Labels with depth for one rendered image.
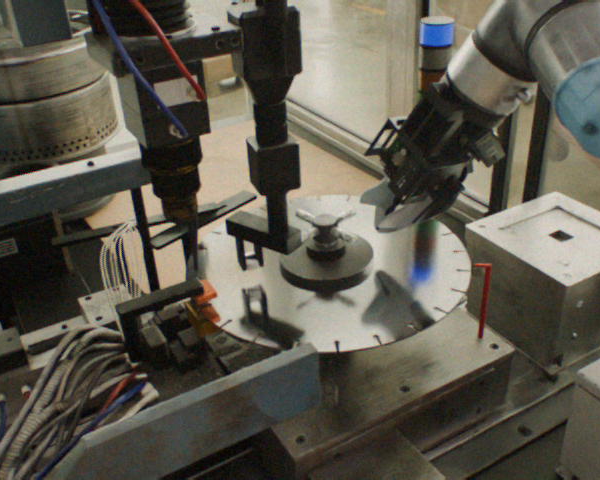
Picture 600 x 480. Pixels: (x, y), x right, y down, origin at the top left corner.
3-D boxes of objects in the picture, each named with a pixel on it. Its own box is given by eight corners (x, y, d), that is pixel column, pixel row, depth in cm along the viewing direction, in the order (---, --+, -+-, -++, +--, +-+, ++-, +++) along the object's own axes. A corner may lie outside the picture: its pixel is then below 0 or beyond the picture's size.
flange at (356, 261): (302, 229, 85) (301, 212, 83) (386, 244, 81) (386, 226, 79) (263, 275, 76) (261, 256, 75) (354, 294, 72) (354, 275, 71)
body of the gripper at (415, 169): (358, 157, 69) (420, 65, 61) (412, 149, 75) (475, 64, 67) (400, 212, 66) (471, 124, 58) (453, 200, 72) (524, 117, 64)
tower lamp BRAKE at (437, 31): (437, 36, 94) (439, 14, 92) (459, 43, 90) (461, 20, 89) (412, 42, 92) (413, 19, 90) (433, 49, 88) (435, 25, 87)
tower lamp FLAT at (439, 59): (436, 59, 95) (437, 38, 94) (458, 66, 92) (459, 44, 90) (411, 65, 93) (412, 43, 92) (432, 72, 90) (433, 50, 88)
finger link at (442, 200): (394, 202, 75) (437, 147, 69) (405, 200, 76) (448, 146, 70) (418, 234, 73) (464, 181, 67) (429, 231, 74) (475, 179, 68)
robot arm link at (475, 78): (503, 28, 64) (559, 86, 61) (475, 66, 67) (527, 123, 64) (456, 27, 59) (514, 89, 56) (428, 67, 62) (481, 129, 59)
